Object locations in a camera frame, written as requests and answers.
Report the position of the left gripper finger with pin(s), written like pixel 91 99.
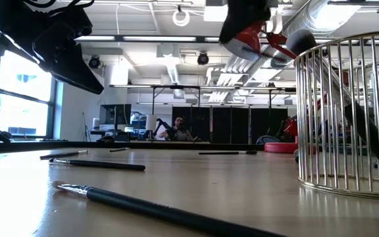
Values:
pixel 77 72

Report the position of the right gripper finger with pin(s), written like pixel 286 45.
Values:
pixel 242 14

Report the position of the large fluffy powder brush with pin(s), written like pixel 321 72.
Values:
pixel 299 41

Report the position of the thin black makeup brush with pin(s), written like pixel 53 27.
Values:
pixel 61 154

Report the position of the small thin makeup brush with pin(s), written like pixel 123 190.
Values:
pixel 118 149

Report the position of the black makeup brush silver ferrule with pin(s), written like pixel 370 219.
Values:
pixel 110 165

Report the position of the black makeup brush pale tip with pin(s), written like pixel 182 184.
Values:
pixel 127 201

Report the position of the black makeup brush dark head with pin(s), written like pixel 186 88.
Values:
pixel 222 152

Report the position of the black distant robot arm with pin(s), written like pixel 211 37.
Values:
pixel 163 124

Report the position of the black round ceiling spotlight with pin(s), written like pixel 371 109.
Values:
pixel 202 58
pixel 94 62

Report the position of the red desk lamp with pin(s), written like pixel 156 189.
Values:
pixel 253 36

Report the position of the ceiling light strip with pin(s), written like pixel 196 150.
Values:
pixel 212 39
pixel 97 37
pixel 160 38

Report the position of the small white appliance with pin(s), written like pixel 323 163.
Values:
pixel 96 123

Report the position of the black computer monitor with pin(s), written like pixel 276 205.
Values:
pixel 115 113

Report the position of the white cylinder lamp shade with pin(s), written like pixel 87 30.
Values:
pixel 151 122

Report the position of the black partition panel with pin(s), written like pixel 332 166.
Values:
pixel 230 125
pixel 268 121
pixel 199 121

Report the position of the person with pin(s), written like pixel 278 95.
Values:
pixel 179 131

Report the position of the silver ventilation duct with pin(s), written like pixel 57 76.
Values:
pixel 308 16

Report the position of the black aluminium table frame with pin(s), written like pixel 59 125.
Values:
pixel 176 145

